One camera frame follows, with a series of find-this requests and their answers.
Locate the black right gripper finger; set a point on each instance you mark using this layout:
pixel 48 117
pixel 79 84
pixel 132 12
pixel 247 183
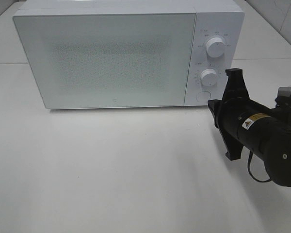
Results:
pixel 234 148
pixel 235 86

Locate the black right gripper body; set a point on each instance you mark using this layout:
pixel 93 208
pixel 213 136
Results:
pixel 250 123

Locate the white timer knob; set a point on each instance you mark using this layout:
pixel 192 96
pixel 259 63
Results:
pixel 208 77

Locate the white round door button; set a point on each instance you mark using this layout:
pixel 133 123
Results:
pixel 203 97

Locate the white microwave door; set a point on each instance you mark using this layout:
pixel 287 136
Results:
pixel 108 61

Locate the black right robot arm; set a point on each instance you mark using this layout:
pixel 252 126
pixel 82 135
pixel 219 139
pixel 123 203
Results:
pixel 278 167

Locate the upper white power knob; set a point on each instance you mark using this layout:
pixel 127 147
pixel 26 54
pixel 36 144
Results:
pixel 215 47

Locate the white microwave oven body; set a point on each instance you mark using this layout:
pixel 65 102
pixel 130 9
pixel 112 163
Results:
pixel 222 18

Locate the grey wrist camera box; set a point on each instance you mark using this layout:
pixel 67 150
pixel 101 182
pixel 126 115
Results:
pixel 283 104

